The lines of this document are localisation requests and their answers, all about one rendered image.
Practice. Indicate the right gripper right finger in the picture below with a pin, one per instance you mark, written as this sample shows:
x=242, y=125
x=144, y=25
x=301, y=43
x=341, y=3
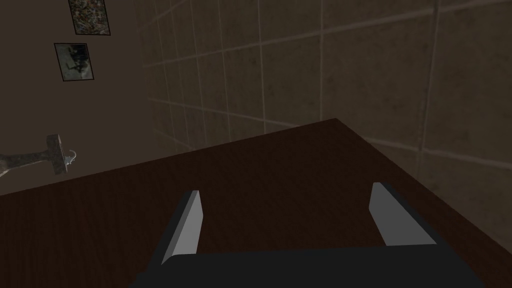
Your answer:
x=400, y=218

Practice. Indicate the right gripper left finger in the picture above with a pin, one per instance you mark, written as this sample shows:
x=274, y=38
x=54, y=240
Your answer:
x=187, y=228

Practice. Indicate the dark brown wooden table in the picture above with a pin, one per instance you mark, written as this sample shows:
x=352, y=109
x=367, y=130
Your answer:
x=280, y=184

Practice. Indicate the grey framed wall picture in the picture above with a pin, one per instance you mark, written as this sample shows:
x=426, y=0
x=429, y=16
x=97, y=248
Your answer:
x=73, y=62

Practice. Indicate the speckled framed wall picture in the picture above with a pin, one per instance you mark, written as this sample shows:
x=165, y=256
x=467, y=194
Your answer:
x=89, y=16

